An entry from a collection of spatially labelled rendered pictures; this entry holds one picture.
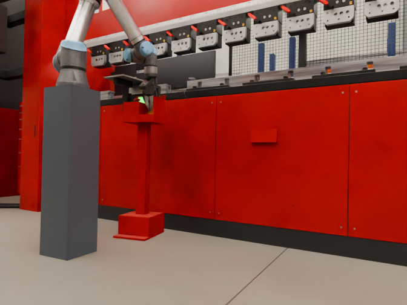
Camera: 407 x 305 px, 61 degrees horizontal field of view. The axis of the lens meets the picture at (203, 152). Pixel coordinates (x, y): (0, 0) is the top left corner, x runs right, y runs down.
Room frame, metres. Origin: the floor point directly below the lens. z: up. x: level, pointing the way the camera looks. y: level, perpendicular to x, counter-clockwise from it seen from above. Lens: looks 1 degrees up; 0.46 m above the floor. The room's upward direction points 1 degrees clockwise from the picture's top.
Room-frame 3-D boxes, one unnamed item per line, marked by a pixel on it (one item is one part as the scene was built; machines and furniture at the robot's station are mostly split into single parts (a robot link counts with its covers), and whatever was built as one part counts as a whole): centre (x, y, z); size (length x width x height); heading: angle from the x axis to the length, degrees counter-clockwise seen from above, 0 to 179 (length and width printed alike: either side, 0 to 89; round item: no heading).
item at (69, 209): (1.62, 0.63, 0.39); 0.18 x 0.18 x 0.78; 62
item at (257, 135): (1.85, -0.33, 0.58); 0.15 x 0.02 x 0.07; 59
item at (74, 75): (1.62, 0.63, 0.82); 0.15 x 0.15 x 0.10
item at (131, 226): (2.02, 0.37, 0.06); 0.25 x 0.20 x 0.12; 162
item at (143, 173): (2.05, 0.36, 0.39); 0.06 x 0.06 x 0.54; 72
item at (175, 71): (3.08, 0.40, 1.12); 1.13 x 0.02 x 0.44; 59
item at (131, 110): (2.05, 0.36, 0.75); 0.20 x 0.16 x 0.18; 72
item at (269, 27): (2.01, -0.37, 1.26); 0.15 x 0.09 x 0.17; 59
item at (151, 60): (1.99, 0.32, 1.04); 0.09 x 0.08 x 0.11; 125
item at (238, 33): (2.11, -0.19, 1.26); 0.15 x 0.09 x 0.17; 59
